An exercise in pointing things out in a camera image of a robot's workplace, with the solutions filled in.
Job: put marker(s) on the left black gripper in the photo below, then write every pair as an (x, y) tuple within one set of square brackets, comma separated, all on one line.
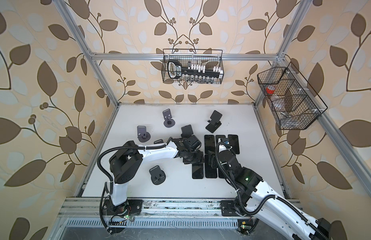
[(200, 158)]

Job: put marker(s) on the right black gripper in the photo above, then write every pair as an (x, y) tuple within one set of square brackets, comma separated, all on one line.
[(213, 159)]

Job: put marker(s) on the black square stand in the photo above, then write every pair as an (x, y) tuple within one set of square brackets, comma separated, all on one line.
[(186, 131), (214, 122)]

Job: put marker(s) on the black phone stand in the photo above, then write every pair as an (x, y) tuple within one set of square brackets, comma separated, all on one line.
[(209, 143), (220, 137)]

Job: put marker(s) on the black phone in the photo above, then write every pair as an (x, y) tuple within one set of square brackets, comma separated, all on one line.
[(234, 142), (210, 173), (197, 171), (220, 174)]

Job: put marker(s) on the grey round stand front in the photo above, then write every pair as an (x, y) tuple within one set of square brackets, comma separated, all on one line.
[(157, 175)]

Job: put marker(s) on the grey round stand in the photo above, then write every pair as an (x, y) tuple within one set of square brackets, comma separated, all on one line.
[(142, 134), (168, 120), (158, 142), (157, 175)]

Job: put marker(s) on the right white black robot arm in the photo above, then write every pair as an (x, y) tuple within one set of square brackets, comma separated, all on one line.
[(256, 198)]

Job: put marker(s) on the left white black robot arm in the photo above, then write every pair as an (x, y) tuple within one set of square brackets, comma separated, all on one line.
[(120, 164)]

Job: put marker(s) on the grey round stand middle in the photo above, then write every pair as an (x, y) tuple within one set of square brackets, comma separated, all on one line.
[(158, 142)]

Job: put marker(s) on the grey round stand far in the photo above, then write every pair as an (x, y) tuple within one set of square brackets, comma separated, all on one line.
[(168, 120)]

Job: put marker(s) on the grey round stand left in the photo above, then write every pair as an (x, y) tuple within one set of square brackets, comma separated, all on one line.
[(142, 134)]

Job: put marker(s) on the black tool with vials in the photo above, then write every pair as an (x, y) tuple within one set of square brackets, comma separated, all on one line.
[(175, 70)]

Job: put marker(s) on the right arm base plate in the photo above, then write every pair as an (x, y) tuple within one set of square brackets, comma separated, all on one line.
[(230, 209)]

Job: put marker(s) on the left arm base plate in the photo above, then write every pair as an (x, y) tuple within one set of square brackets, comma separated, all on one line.
[(127, 208)]

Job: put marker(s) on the black wire basket right wall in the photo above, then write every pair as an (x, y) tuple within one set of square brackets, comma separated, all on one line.
[(296, 103)]

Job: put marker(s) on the black wire basket wall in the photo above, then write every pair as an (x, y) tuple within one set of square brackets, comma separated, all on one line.
[(209, 57), (296, 103)]

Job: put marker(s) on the black wire basket back wall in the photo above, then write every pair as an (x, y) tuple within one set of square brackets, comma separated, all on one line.
[(209, 57)]

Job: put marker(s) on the aluminium rail front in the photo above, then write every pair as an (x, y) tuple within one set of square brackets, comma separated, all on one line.
[(151, 207)]

